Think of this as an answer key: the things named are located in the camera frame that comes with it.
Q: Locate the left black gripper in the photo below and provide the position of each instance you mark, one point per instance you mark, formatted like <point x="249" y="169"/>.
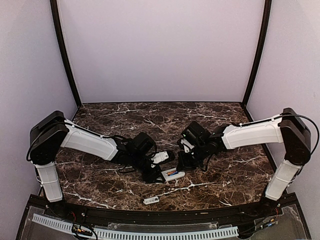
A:
<point x="150" y="178"/>

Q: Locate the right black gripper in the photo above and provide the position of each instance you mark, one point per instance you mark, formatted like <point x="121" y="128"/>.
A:
<point x="183" y="164"/>

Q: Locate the white remote control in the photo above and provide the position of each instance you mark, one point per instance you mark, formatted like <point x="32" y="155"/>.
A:
<point x="163" y="178"/>

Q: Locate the white battery compartment cover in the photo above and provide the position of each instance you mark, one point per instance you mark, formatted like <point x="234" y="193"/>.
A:
<point x="151" y="200"/>

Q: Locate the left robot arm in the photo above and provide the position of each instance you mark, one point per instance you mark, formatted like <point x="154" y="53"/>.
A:
<point x="55" y="132"/>

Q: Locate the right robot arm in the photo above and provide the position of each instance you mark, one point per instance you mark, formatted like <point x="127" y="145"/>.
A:
<point x="198" y="144"/>

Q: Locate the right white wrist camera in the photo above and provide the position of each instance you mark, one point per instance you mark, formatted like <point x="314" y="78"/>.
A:
<point x="185" y="145"/>

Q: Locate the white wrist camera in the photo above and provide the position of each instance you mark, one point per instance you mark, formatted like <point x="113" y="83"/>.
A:
<point x="185" y="145"/>
<point x="162" y="157"/>

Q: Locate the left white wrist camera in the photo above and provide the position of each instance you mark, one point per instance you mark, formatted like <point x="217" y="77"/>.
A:
<point x="162" y="157"/>

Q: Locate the white slotted cable duct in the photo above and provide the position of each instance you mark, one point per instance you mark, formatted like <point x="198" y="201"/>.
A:
<point x="117" y="231"/>

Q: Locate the black front rail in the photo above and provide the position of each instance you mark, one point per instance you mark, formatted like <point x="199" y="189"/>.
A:
<point x="240" y="214"/>

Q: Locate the right black frame post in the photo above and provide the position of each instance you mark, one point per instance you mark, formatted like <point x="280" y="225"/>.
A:
<point x="258" y="52"/>

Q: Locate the black frame post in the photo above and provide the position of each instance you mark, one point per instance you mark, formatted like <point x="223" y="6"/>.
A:
<point x="258" y="52"/>
<point x="63" y="52"/>

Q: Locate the left black frame post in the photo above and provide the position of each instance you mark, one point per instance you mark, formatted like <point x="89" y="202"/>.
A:
<point x="63" y="52"/>

